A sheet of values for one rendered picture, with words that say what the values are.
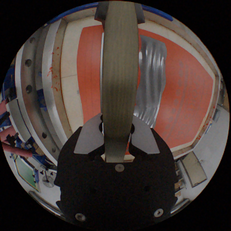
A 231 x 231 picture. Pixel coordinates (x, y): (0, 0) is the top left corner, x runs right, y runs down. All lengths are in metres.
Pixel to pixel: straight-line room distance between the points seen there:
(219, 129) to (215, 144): 0.57
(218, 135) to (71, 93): 3.85
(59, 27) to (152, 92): 0.28
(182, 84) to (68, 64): 0.30
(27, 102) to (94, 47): 0.20
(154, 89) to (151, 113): 0.06
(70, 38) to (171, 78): 0.27
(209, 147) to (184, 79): 3.74
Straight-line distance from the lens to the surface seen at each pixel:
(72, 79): 0.19
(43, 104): 0.36
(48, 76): 0.19
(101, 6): 0.17
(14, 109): 0.26
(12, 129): 0.46
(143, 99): 0.18
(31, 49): 0.26
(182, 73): 0.26
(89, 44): 0.19
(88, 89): 0.17
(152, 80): 0.18
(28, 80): 0.23
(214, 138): 3.81
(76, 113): 0.21
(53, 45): 0.21
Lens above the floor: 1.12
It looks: 62 degrees down
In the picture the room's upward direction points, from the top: 180 degrees counter-clockwise
